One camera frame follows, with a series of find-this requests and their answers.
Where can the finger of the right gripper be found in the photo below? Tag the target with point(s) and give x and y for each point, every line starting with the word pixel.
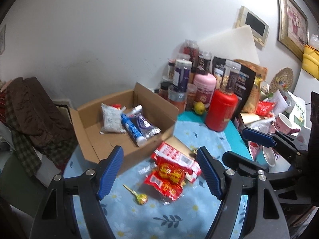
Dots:
pixel 242 165
pixel 257 137

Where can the red white spicy strip packet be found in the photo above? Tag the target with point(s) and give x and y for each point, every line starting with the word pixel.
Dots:
pixel 168 152

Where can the yellow stick lollipop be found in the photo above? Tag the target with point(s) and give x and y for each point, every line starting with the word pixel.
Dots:
pixel 141 199

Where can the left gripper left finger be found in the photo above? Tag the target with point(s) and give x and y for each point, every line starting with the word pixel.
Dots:
pixel 55 217

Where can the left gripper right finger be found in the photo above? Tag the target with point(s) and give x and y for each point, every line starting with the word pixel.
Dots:
pixel 264 217

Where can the red gold snack packet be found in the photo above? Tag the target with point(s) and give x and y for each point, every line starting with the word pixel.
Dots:
pixel 167 178

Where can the red cylindrical canister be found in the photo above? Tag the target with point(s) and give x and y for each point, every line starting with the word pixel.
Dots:
pixel 220 111

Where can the white bread print snack bag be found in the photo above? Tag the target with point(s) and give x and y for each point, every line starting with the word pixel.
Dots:
pixel 112 120

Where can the blue tablet tube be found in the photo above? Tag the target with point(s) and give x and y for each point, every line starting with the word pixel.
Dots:
pixel 133 131

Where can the pink lidded canister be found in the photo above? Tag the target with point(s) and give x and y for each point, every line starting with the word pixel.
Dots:
pixel 205 88

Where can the pink mug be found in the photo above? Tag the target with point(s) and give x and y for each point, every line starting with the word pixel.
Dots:
pixel 284 125

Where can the green brown cereal snack bag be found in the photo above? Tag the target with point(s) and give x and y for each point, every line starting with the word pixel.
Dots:
pixel 194 150

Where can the brown jacket on chair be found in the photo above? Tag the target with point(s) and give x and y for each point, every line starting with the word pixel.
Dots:
pixel 49 131

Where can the dark blue label jar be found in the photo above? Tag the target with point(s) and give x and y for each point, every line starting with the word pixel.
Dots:
pixel 181 75

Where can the purple white Gozki snack bag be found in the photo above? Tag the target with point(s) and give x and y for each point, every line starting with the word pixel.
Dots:
pixel 147 129

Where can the gold framed picture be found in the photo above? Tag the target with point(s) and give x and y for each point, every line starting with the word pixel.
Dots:
pixel 293 27

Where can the wall intercom panel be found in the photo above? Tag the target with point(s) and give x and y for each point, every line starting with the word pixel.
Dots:
pixel 260 30

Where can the green yellow fruit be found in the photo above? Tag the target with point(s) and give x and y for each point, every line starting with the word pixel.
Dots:
pixel 199 108

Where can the black standup pouch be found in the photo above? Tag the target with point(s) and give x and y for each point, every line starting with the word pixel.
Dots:
pixel 243 87

